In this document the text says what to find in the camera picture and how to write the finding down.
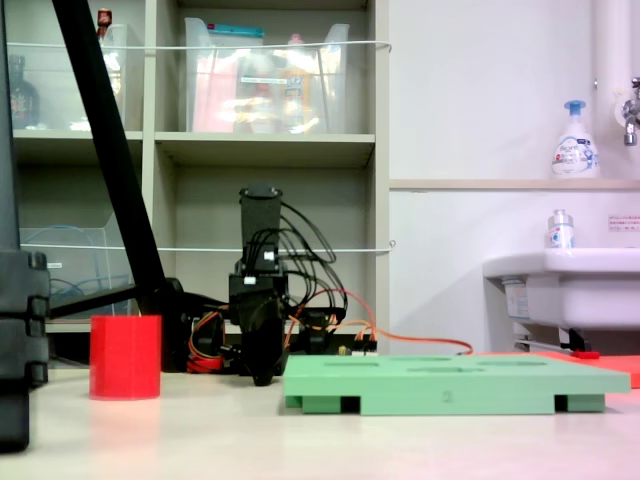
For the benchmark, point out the black camera tripod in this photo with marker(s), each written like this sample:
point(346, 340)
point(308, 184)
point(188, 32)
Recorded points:
point(100, 100)

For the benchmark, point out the black tripod with notched joint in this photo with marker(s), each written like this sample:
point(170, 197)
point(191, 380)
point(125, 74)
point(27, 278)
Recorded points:
point(20, 325)

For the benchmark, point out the small clear sanitizer bottle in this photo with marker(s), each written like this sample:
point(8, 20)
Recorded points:
point(560, 232)

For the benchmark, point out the white foam soap dispenser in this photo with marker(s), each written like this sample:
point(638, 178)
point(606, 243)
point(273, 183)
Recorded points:
point(575, 150)

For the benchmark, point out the green shape hole board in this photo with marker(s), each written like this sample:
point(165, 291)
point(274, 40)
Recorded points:
point(450, 387)

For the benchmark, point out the bottle with yellow label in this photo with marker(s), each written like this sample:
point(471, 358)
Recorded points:
point(296, 90)

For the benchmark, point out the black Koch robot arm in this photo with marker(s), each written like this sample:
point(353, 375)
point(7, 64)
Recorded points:
point(260, 220)

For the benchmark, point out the sink drain fitting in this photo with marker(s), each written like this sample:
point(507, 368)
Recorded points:
point(575, 337)

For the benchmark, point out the white ceramic sink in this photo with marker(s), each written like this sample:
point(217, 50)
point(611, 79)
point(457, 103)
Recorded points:
point(575, 290)

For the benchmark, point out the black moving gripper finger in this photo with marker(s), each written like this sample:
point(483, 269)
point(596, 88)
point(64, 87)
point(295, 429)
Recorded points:
point(252, 340)

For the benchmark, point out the beige shelf unit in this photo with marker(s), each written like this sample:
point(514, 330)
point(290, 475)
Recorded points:
point(265, 142)

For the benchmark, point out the narrow clear plastic bin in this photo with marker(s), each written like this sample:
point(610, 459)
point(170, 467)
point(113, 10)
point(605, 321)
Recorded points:
point(131, 75)

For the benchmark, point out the sink sticker label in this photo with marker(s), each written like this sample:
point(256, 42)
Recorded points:
point(517, 300)

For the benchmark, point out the blue topped zip bag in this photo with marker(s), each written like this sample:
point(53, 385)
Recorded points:
point(240, 34)

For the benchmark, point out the motor controller circuit board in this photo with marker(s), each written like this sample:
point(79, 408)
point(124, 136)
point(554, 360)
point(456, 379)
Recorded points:
point(360, 351)

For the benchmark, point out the red octagonal pillar block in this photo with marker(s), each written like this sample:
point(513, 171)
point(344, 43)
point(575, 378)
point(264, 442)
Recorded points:
point(125, 357)

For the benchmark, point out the chrome water faucet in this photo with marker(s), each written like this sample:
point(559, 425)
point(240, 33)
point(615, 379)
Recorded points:
point(630, 112)

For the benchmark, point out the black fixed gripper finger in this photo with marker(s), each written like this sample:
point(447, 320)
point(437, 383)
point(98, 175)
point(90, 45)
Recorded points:
point(274, 345)

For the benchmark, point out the large clear plastic bin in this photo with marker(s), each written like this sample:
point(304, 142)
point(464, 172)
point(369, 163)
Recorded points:
point(330, 90)

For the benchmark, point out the bottle with red cap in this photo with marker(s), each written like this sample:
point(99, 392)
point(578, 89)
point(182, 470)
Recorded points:
point(104, 22)

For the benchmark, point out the dark round bottle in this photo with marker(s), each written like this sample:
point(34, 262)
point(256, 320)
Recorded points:
point(22, 100)

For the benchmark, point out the wall label with red text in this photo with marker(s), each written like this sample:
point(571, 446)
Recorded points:
point(625, 223)

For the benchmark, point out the black and red table clamp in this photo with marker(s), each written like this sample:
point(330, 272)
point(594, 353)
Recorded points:
point(315, 340)
point(205, 362)

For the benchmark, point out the pink packet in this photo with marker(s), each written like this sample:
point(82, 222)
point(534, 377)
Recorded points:
point(212, 95)

